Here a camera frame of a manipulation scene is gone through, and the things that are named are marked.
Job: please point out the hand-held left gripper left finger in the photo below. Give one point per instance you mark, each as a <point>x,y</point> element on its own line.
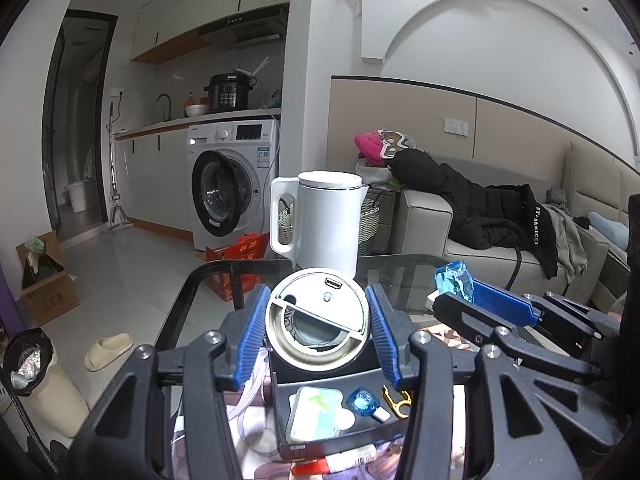
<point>252,340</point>

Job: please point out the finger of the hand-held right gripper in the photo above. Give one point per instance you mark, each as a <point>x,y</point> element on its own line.
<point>465,317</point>
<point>502,300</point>

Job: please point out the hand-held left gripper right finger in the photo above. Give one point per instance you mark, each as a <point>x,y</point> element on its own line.
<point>387,340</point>

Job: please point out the light blue crystal bottle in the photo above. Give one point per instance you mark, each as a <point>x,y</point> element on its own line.
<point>452,280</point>

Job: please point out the yellow key tool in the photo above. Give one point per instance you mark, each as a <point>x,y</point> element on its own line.
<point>397,402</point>

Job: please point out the deep blue faceted bottle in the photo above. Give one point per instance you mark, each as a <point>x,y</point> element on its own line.
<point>361,402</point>

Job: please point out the black box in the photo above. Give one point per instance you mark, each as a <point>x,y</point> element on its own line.
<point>325,375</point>

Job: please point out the round white case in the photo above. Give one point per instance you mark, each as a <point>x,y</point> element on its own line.
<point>320,305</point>

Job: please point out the green and white case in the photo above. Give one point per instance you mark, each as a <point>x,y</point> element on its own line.
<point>315,412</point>

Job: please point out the red cardboard box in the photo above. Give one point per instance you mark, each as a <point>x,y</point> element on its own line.
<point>240,252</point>

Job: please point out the grey garment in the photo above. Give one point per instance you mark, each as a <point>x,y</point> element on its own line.
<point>570,240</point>

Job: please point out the printed desk mat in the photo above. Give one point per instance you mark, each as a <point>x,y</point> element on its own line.
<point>250,440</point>

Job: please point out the black padded jacket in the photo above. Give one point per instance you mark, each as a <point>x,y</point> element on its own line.
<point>470,205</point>

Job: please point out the beige sofa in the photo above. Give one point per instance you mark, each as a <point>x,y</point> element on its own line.
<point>425,215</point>

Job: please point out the wicker basket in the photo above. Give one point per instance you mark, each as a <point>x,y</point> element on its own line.
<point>369,225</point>

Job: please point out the white tube with red cap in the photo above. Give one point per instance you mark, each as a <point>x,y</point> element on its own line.
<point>345,457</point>

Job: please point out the light blue cloth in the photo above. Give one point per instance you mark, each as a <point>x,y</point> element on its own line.
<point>610,230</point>

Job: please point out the white electric kettle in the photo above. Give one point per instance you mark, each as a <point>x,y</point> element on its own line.
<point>330,225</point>

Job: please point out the beige slipper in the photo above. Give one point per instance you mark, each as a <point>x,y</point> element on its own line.
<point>107,352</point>

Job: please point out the pile of light clothes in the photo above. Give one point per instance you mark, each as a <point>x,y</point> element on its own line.
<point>375,175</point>

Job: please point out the flat mop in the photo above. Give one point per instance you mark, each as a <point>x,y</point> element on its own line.
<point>119,215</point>

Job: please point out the white lower kitchen cabinets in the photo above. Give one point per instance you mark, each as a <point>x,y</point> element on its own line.
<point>155,180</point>

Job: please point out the white kitchen cabinets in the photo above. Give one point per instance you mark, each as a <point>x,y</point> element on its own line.
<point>155,180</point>
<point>190,15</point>

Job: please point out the printed plush cushion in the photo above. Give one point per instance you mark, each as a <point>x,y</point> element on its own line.
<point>397,142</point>

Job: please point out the pink knit hat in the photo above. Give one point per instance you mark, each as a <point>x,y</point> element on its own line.
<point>367,146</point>

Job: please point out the beige trash bin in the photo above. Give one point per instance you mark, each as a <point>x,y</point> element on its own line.
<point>55,400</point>

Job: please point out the brown cardboard box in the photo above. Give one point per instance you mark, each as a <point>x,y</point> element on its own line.
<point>50,300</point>

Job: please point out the white washing machine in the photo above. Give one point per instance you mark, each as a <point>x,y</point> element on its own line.
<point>240,132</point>

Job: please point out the white bucket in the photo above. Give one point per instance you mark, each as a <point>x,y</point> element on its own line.
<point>80,197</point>

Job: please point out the white bowl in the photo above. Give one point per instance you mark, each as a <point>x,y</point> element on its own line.
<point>196,111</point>

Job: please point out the green plastic bag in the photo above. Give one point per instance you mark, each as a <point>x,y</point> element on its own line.
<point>35,244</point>

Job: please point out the black pressure cooker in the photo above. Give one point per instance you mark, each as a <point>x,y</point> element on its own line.
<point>227,94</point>

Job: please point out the purple rolled mat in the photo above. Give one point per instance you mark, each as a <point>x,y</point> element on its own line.
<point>6,300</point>

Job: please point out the kitchen faucet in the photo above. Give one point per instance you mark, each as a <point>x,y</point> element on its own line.
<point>167,105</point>

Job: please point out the white router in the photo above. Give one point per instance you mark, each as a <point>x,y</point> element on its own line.
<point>245,72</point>

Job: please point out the range hood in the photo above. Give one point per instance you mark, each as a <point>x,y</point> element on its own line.
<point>245,25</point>

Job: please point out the white upper kitchen cabinets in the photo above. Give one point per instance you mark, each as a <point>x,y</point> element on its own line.
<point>190,15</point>

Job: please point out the white wall switch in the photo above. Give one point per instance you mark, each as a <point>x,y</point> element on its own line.
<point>456,126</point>

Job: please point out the white wall socket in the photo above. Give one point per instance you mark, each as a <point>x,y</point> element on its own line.
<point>118,92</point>

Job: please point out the black door frame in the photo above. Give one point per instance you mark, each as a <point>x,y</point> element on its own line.
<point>52,135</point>

